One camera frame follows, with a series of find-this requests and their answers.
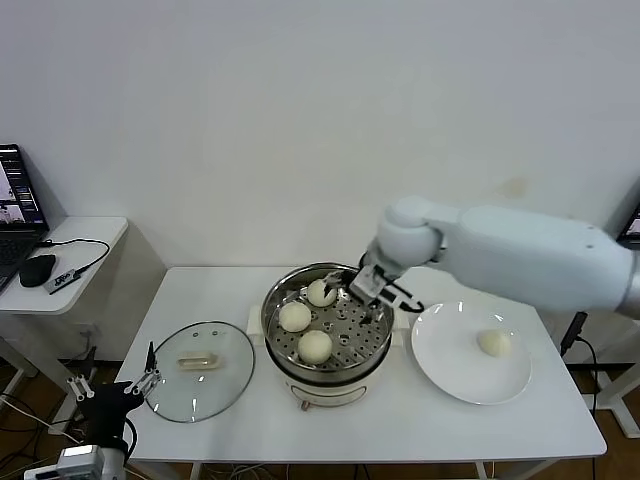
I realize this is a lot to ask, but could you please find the black adapter cable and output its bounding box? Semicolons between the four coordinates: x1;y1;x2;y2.
559;310;599;416

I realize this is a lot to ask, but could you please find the black laptop without mouse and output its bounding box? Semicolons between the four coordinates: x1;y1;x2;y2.
617;207;640;246

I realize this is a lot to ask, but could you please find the black usb hub cable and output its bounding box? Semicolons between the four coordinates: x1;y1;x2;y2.
39;238;112;275

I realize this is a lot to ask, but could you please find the white round plate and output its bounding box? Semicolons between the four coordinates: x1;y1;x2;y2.
410;300;532;406

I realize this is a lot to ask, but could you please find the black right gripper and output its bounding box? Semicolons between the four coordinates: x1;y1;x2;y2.
322;267;401;326

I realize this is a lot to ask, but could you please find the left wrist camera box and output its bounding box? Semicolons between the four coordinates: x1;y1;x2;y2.
24;444;106;480

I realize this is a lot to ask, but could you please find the black computer mouse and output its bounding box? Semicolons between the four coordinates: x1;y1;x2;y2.
18;253;58;289

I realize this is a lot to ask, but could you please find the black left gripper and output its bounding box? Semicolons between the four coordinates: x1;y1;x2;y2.
66;341;165;451

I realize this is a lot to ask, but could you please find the white floor cable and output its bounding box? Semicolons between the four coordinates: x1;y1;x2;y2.
0;397;84;446

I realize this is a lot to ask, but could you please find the glass lid cream handle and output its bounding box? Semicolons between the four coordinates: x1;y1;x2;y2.
142;321;257;424

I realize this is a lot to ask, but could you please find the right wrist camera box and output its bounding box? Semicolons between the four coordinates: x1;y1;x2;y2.
348;264;387;305

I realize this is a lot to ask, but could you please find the white steamed baozi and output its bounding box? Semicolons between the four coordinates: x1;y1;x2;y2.
278;302;312;333
477;328;512;357
306;279;337;307
297;329;334;365

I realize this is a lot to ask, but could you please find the stainless steel steamer basket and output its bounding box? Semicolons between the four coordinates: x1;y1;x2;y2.
261;263;396;374

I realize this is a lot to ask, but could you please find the white side table with mouse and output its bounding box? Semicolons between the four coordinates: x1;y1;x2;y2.
0;216;169;406

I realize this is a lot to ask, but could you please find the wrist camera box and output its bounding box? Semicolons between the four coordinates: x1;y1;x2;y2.
348;264;387;305
24;444;106;480

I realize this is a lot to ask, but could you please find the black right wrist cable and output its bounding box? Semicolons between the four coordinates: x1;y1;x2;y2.
384;279;426;314

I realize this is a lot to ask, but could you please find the grey usb hub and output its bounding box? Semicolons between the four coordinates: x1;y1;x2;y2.
43;268;81;296

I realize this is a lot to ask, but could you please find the black laptop with mouse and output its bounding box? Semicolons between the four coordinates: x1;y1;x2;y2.
0;143;51;296

